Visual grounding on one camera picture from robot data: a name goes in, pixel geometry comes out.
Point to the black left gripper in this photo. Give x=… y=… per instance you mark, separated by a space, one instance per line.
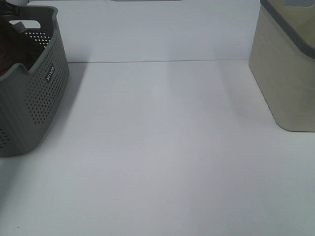
x=9 y=10

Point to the brown towel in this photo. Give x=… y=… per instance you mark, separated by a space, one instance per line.
x=16 y=48

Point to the grey perforated plastic basket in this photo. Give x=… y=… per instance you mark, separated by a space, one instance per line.
x=29 y=98

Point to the beige plastic basket grey rim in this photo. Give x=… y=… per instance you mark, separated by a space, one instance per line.
x=282 y=61

